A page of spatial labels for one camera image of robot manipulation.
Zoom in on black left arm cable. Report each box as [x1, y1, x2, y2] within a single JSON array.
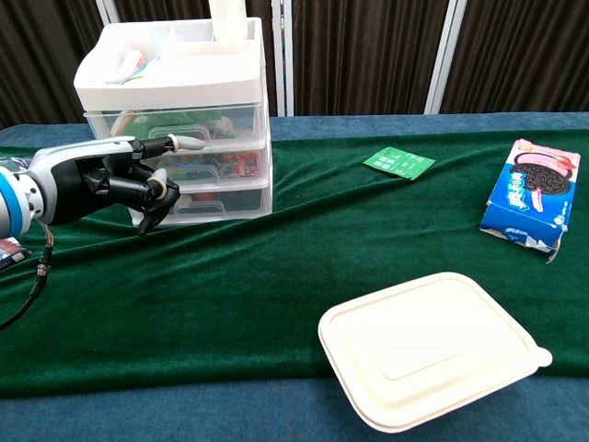
[[0, 220, 56, 331]]

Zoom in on white lidded lunch box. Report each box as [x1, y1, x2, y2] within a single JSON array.
[[317, 271, 554, 435]]

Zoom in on clear plastic water bottle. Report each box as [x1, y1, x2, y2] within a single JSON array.
[[0, 155, 34, 172]]

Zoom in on green flat packet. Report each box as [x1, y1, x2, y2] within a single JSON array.
[[362, 145, 436, 181]]

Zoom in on blue cookie box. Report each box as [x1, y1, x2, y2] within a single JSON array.
[[479, 139, 582, 264]]

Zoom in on white plastic drawer unit frame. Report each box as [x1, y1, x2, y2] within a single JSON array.
[[73, 17, 274, 227]]

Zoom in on clear drawer with green packs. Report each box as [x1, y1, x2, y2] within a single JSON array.
[[83, 104, 270, 151]]

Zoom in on green pack inside drawer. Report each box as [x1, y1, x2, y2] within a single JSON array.
[[133, 108, 222, 135]]

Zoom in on red black snack packet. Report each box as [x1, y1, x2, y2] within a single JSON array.
[[0, 237, 31, 273]]

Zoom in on white bottle on drawer unit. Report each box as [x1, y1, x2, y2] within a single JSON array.
[[207, 0, 248, 43]]

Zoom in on green velvet cloth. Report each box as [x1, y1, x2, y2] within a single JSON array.
[[0, 128, 589, 400]]

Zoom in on small white tube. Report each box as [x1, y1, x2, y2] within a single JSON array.
[[106, 49, 151, 86]]

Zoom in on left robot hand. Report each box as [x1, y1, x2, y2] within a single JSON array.
[[28, 134, 207, 237]]

